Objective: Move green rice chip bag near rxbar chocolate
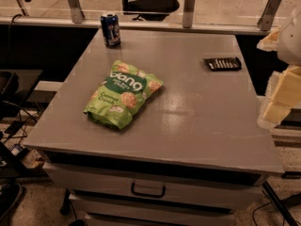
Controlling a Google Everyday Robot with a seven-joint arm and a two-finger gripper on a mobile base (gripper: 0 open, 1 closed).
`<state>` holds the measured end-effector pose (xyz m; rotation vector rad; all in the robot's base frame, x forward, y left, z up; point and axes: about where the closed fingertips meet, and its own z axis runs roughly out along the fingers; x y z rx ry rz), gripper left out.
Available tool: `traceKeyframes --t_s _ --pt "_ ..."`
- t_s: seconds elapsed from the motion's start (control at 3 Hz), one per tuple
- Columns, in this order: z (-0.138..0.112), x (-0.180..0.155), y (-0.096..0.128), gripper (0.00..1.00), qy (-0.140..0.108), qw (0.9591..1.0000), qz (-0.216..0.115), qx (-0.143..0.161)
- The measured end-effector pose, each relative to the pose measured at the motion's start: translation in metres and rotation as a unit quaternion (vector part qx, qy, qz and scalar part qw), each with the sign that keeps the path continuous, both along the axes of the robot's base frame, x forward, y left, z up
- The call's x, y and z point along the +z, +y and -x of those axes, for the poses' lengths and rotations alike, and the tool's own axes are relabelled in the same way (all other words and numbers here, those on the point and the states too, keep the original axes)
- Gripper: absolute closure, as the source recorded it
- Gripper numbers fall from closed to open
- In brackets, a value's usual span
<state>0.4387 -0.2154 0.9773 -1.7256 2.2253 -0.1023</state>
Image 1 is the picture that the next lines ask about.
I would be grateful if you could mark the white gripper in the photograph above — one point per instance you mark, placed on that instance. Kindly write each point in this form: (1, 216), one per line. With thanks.
(291, 42)

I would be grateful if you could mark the green rice chip bag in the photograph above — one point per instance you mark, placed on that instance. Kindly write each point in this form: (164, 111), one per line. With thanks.
(121, 95)

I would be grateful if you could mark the black rxbar chocolate bar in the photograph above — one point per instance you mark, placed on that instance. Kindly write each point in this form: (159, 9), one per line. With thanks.
(223, 64)

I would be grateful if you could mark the grey drawer cabinet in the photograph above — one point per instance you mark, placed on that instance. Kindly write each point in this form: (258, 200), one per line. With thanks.
(197, 135)

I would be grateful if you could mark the black office chair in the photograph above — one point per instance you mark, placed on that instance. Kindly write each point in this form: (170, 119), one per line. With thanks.
(150, 10)

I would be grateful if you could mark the blue soda can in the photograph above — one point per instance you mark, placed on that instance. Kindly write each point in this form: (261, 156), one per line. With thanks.
(110, 28)

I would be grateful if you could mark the metal railing post right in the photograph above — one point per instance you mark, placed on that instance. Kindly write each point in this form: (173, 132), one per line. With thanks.
(266, 20)

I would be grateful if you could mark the metal railing post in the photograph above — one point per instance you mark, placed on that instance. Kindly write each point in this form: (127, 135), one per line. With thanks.
(188, 13)
(77, 14)
(266, 20)

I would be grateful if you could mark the metal railing post middle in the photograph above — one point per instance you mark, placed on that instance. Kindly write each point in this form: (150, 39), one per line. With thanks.
(188, 13)

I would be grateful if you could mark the black drawer handle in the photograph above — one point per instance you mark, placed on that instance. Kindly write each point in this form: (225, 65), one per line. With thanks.
(154, 192)

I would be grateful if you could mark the metal railing post left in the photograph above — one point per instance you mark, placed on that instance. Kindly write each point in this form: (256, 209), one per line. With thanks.
(77, 14)

